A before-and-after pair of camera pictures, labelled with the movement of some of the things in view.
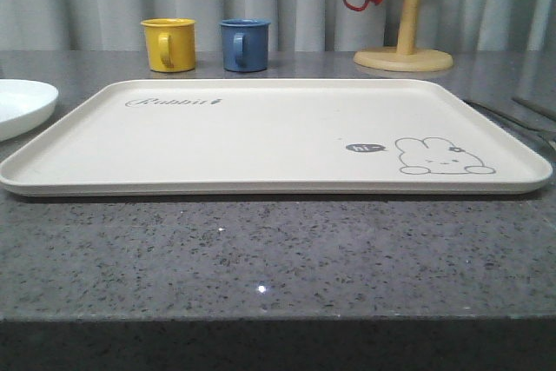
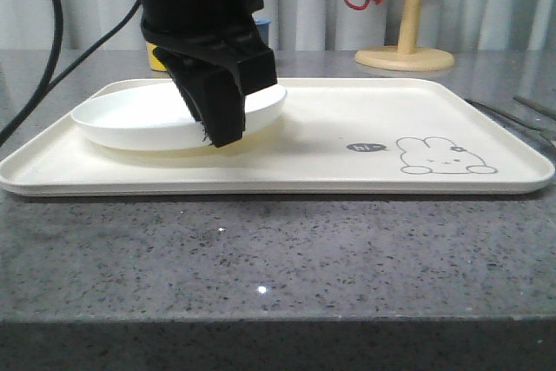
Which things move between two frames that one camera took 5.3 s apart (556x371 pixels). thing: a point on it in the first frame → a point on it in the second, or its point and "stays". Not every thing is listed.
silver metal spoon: x=536 y=135 stays
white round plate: x=25 y=106 → x=150 y=116
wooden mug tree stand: x=407 y=57 stays
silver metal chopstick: x=534 y=108 stays
